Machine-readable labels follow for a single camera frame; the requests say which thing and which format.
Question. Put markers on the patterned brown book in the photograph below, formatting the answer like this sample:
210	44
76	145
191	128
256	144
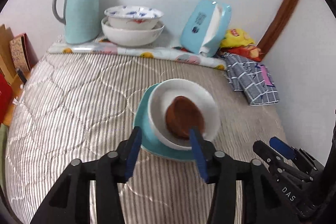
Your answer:
22	53

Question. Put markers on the grey checked folded cloth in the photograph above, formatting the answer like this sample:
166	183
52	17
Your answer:
252	79

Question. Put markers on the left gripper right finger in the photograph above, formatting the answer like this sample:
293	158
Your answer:
262	200

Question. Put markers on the striped quilted table cover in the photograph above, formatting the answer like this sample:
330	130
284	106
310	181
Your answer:
81	106

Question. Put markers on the blue plastic plate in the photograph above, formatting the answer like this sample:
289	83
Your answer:
150	142

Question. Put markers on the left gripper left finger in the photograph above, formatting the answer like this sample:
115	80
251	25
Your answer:
68	199

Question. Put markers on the floral white bowl upper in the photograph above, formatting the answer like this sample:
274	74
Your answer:
130	17

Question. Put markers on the orange chips bag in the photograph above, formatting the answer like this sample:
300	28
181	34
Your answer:
251	52

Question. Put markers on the light blue thermos jug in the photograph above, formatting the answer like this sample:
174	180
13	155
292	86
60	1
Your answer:
80	18

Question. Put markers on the white patterned bowl lower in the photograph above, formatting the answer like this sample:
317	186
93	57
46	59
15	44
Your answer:
131	38

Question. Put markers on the brown clay bowl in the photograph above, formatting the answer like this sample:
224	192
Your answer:
183	115

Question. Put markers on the rolled fruit-print sheet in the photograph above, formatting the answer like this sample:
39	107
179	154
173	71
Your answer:
159	53

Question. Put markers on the brown wooden door frame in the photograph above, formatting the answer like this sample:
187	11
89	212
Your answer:
277	26

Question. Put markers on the light blue electric kettle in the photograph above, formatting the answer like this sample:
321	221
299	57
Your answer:
206	27

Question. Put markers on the brown cardboard box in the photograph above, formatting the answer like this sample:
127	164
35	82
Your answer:
7	65

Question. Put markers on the red box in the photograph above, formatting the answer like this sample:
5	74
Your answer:
5	97

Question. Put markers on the yellow chips bag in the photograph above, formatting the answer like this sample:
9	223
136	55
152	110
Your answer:
236	37

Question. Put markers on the large white bowl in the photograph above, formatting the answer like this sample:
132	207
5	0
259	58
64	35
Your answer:
163	95

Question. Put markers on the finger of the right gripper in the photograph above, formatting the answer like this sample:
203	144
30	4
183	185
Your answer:
270	156
282	148

